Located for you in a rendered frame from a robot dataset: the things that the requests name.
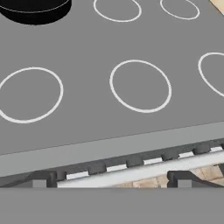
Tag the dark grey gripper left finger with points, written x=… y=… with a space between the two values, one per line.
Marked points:
x=51 y=179

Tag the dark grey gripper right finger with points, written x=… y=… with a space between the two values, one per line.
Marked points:
x=172 y=179

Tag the dark grey stove knob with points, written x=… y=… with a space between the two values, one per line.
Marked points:
x=222 y=144
x=201 y=148
x=97 y=168
x=170 y=155
x=134 y=161
x=61 y=175

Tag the grey stove top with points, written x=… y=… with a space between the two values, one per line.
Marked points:
x=87 y=52

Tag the black pan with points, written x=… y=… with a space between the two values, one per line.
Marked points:
x=35 y=16

